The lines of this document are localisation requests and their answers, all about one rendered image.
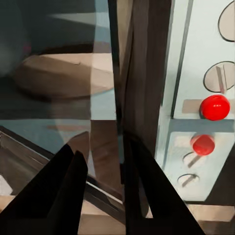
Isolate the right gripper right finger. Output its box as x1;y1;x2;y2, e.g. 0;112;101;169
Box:
122;130;205;235

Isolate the microwave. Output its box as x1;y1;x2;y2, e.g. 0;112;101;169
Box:
0;0;235;225

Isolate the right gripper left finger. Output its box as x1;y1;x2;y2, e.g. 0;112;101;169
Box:
0;130;92;235

